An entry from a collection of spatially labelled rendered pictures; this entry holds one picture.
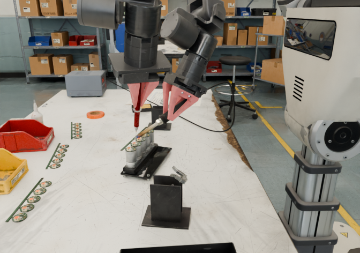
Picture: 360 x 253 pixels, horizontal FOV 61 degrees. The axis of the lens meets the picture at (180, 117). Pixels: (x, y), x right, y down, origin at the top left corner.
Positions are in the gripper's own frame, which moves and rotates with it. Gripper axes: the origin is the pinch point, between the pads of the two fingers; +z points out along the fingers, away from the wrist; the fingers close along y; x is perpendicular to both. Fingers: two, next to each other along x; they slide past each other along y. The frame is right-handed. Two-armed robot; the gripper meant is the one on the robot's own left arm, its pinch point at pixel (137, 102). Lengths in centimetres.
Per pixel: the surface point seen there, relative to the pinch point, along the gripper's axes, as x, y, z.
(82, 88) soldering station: -66, 4, 39
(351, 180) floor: -32, -164, 110
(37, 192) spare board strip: 2.2, 20.5, 18.4
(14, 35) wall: -491, 69, 202
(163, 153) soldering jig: -3.9, -8.7, 19.8
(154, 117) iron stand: -23.0, -12.6, 23.8
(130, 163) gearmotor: 1.3, 1.2, 15.6
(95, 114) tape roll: -39, 3, 32
